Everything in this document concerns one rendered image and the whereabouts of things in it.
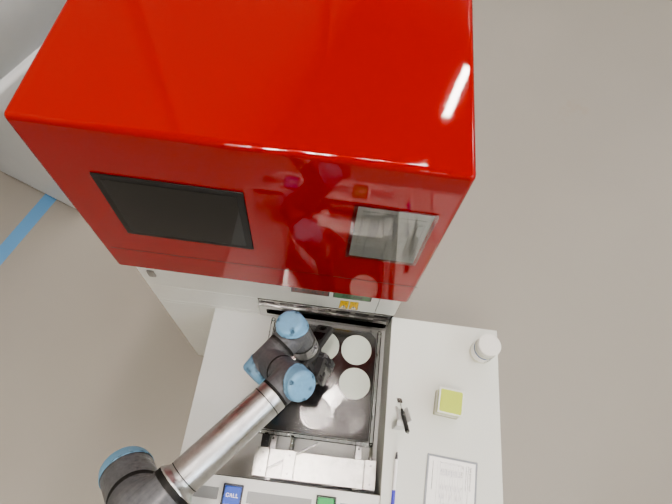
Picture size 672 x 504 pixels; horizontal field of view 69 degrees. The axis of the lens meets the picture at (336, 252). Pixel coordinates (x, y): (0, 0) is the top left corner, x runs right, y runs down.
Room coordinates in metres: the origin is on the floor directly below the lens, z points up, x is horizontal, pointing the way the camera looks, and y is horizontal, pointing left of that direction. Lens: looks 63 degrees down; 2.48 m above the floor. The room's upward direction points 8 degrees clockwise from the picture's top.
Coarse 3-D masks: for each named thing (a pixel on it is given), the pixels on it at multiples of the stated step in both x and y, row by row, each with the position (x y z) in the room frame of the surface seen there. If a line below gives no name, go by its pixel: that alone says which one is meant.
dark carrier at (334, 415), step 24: (336, 336) 0.49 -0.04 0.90; (336, 360) 0.41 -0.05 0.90; (336, 384) 0.33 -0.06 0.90; (288, 408) 0.24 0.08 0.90; (312, 408) 0.25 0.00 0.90; (336, 408) 0.26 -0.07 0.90; (360, 408) 0.27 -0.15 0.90; (312, 432) 0.18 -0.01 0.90; (336, 432) 0.19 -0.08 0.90; (360, 432) 0.20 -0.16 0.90
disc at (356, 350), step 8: (352, 336) 0.50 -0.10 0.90; (360, 336) 0.50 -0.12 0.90; (344, 344) 0.47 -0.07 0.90; (352, 344) 0.47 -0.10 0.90; (360, 344) 0.48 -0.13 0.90; (368, 344) 0.48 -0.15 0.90; (344, 352) 0.44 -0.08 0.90; (352, 352) 0.45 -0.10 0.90; (360, 352) 0.45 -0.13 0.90; (368, 352) 0.45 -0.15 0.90; (352, 360) 0.42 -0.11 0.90; (360, 360) 0.42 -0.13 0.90
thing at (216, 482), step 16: (208, 480) 0.01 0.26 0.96; (224, 480) 0.01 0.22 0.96; (240, 480) 0.02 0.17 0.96; (256, 480) 0.03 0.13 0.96; (208, 496) -0.03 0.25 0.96; (256, 496) -0.01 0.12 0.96; (272, 496) -0.01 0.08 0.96; (288, 496) 0.00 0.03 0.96; (304, 496) 0.00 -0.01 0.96; (336, 496) 0.02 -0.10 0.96; (352, 496) 0.02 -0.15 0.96; (368, 496) 0.03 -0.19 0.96
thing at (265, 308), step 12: (264, 312) 0.55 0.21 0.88; (276, 312) 0.55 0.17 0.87; (300, 312) 0.55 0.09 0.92; (312, 312) 0.55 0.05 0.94; (324, 312) 0.55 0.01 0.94; (336, 312) 0.56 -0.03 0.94; (336, 324) 0.55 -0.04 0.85; (348, 324) 0.55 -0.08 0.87; (360, 324) 0.56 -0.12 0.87; (372, 324) 0.56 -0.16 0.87; (384, 324) 0.57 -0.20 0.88
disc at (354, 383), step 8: (352, 368) 0.39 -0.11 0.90; (344, 376) 0.36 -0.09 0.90; (352, 376) 0.37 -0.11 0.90; (360, 376) 0.37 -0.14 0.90; (344, 384) 0.34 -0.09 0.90; (352, 384) 0.34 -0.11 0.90; (360, 384) 0.35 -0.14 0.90; (368, 384) 0.35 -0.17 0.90; (344, 392) 0.31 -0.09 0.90; (352, 392) 0.32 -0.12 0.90; (360, 392) 0.32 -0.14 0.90
